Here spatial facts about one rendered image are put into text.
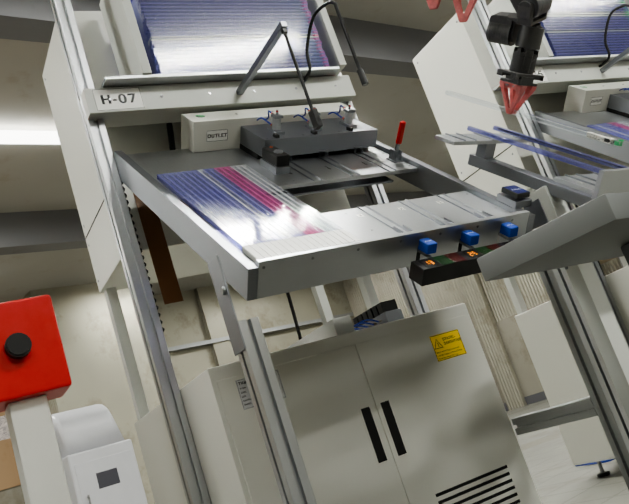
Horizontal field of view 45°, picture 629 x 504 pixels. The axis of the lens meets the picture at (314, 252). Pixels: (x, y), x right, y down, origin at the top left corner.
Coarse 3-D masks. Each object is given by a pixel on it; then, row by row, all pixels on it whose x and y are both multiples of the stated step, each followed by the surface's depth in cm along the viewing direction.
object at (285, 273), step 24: (504, 216) 161; (528, 216) 165; (360, 240) 143; (384, 240) 145; (408, 240) 148; (456, 240) 156; (480, 240) 160; (504, 240) 164; (264, 264) 132; (288, 264) 135; (312, 264) 138; (336, 264) 141; (360, 264) 144; (384, 264) 147; (408, 264) 151; (264, 288) 134; (288, 288) 137
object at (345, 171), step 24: (144, 168) 178; (168, 168) 180; (192, 168) 181; (264, 168) 185; (312, 168) 188; (336, 168) 189; (360, 168) 190; (384, 168) 191; (408, 168) 193; (288, 192) 184; (312, 192) 185
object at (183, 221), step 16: (128, 160) 179; (128, 176) 178; (144, 176) 170; (144, 192) 170; (160, 192) 162; (160, 208) 163; (176, 208) 155; (176, 224) 156; (192, 224) 149; (192, 240) 150; (208, 240) 143; (224, 240) 141; (208, 256) 145; (224, 256) 138; (240, 256) 135; (224, 272) 139; (240, 272) 134; (256, 272) 132; (240, 288) 135; (256, 288) 133
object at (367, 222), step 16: (464, 192) 180; (368, 208) 165; (384, 208) 166; (400, 208) 166; (416, 208) 167; (432, 208) 168; (448, 208) 169; (464, 208) 170; (480, 208) 170; (496, 208) 171; (352, 224) 156; (368, 224) 157; (384, 224) 157; (400, 224) 158; (416, 224) 159; (432, 224) 159
